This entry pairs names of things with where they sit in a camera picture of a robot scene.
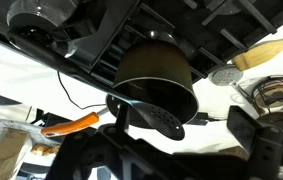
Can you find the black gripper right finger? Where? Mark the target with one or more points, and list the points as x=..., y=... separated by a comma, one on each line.
x=257, y=143

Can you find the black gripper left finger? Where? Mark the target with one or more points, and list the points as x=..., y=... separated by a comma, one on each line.
x=122, y=116

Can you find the black slotted spatula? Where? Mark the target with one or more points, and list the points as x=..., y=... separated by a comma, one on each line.
x=154, y=115

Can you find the wooden flat spatula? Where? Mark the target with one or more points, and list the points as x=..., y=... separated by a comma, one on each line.
x=264, y=51

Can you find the small dark saucepan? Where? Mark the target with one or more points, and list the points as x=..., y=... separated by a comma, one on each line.
x=281, y=120

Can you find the black power adapter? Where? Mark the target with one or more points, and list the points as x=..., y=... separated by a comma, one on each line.
x=202, y=119

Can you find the round perforated metal skimmer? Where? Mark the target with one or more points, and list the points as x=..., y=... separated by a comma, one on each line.
x=226, y=75

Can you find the brown paper bag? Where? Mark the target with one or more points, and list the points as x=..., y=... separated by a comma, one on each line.
x=4, y=153

